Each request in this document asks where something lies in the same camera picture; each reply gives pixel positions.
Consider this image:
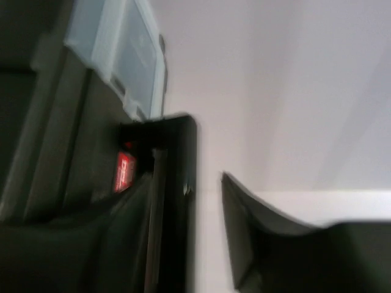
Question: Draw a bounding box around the black plastic toolbox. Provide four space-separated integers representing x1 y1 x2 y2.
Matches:
1 1 167 223

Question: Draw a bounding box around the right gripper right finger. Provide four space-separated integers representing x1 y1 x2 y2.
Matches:
221 173 390 292

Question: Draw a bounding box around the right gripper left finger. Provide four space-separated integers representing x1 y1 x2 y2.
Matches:
1 115 197 292

